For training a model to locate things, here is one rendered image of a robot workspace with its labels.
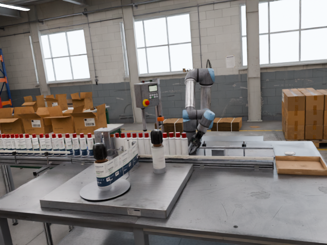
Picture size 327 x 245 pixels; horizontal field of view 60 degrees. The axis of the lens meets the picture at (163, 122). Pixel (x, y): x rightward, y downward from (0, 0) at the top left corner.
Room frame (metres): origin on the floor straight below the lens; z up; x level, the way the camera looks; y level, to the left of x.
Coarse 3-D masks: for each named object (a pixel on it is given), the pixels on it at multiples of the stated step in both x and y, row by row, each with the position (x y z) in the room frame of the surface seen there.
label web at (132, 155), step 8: (112, 144) 2.24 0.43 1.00; (120, 144) 2.18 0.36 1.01; (128, 144) 2.07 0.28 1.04; (136, 144) 2.00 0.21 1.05; (120, 152) 2.19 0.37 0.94; (128, 152) 1.85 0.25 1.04; (136, 152) 1.99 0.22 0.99; (128, 160) 1.83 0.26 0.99; (136, 160) 1.97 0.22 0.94; (128, 168) 1.82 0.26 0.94
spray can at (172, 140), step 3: (171, 132) 2.13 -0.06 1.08; (171, 135) 2.11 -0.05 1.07; (168, 138) 2.13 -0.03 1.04; (171, 138) 2.10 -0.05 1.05; (174, 138) 2.11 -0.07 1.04; (171, 141) 2.10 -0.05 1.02; (174, 141) 2.11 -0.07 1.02; (171, 144) 2.10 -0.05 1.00; (174, 144) 2.11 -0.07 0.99; (171, 147) 2.10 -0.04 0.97; (174, 147) 2.10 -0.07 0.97; (171, 150) 2.10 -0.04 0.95; (174, 150) 2.10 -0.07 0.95; (171, 153) 2.10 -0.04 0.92; (174, 153) 2.10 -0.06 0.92
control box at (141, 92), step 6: (138, 84) 2.20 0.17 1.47; (144, 84) 2.20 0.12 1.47; (150, 84) 2.23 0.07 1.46; (138, 90) 2.20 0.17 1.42; (144, 90) 2.19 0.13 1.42; (138, 96) 2.21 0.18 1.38; (144, 96) 2.19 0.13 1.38; (138, 102) 2.22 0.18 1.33; (144, 102) 2.18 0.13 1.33; (150, 102) 2.22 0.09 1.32; (156, 102) 2.25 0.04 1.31
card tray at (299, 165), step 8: (280, 160) 1.98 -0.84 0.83; (288, 160) 1.96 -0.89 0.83; (296, 160) 1.95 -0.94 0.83; (304, 160) 1.93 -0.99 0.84; (312, 160) 1.91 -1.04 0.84; (320, 160) 1.88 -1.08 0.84; (280, 168) 1.75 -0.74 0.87; (288, 168) 1.82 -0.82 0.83; (296, 168) 1.81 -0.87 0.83; (304, 168) 1.80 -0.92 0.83; (312, 168) 1.78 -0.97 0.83; (320, 168) 1.77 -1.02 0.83
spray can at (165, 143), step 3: (165, 135) 2.11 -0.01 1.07; (165, 138) 2.11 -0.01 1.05; (165, 141) 2.10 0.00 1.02; (168, 141) 2.12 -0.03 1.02; (165, 144) 2.10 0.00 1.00; (168, 144) 2.12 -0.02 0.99; (165, 147) 2.10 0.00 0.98; (168, 147) 2.11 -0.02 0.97; (165, 150) 2.10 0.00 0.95; (168, 150) 2.11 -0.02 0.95; (165, 153) 2.10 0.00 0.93; (168, 153) 2.11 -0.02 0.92
